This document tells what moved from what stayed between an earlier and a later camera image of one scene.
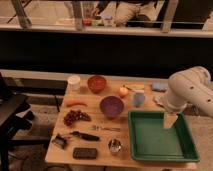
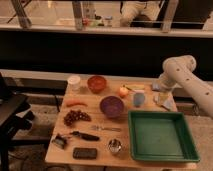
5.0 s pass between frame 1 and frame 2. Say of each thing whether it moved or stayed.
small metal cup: stayed
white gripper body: moved
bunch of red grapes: stayed
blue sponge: stayed
